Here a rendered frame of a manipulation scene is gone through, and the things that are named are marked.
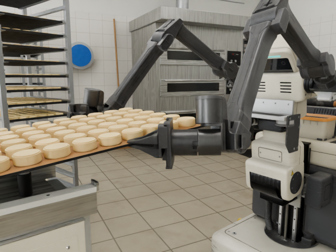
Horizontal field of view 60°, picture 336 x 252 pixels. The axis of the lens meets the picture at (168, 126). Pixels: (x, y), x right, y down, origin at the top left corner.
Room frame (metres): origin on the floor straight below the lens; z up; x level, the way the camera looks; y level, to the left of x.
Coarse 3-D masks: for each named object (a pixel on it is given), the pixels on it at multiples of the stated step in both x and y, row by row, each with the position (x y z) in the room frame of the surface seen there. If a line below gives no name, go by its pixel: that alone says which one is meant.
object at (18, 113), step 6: (18, 108) 2.33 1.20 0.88; (24, 108) 2.35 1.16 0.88; (30, 108) 2.33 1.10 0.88; (0, 114) 1.94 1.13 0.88; (12, 114) 1.95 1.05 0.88; (18, 114) 1.94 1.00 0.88; (24, 114) 1.96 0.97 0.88; (30, 114) 1.94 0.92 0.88; (36, 114) 1.96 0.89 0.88; (42, 114) 1.94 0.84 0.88; (48, 114) 1.98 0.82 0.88; (54, 114) 2.00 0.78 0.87
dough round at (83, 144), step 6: (78, 138) 0.61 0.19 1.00; (84, 138) 0.61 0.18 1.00; (90, 138) 0.61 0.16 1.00; (72, 144) 0.59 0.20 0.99; (78, 144) 0.58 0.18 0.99; (84, 144) 0.58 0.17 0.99; (90, 144) 0.58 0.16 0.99; (96, 144) 0.60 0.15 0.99; (78, 150) 0.58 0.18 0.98; (84, 150) 0.58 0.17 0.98; (90, 150) 0.58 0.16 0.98
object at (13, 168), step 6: (192, 126) 0.75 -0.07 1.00; (120, 144) 0.62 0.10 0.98; (0, 150) 0.63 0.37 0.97; (72, 150) 0.59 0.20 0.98; (96, 150) 0.58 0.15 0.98; (42, 156) 0.56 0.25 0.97; (66, 156) 0.55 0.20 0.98; (72, 156) 0.55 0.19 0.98; (12, 162) 0.53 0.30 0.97; (42, 162) 0.52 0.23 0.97; (48, 162) 0.52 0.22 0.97; (12, 168) 0.50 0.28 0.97; (18, 168) 0.50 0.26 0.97; (24, 168) 0.49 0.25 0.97; (0, 174) 0.47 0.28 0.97
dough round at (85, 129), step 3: (81, 126) 0.74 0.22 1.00; (84, 126) 0.74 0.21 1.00; (87, 126) 0.74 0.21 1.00; (90, 126) 0.74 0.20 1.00; (93, 126) 0.73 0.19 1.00; (78, 129) 0.72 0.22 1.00; (81, 129) 0.71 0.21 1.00; (84, 129) 0.71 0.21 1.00; (87, 129) 0.71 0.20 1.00; (90, 129) 0.71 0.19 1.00; (78, 132) 0.71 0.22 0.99; (81, 132) 0.71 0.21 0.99; (84, 132) 0.71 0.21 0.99; (87, 135) 0.71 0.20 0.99
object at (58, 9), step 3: (60, 6) 2.08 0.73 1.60; (63, 6) 2.06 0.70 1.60; (48, 9) 2.19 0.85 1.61; (51, 9) 2.16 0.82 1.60; (54, 9) 2.13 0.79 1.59; (57, 9) 2.06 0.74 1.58; (60, 9) 2.05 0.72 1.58; (63, 9) 2.05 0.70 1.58; (39, 12) 2.27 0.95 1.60; (42, 12) 2.24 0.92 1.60; (45, 12) 2.21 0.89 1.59; (48, 12) 2.14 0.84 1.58; (51, 12) 2.14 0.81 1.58; (30, 15) 2.36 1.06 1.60; (33, 15) 2.33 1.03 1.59; (36, 15) 2.25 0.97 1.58; (39, 15) 2.24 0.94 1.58; (42, 15) 2.24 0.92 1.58
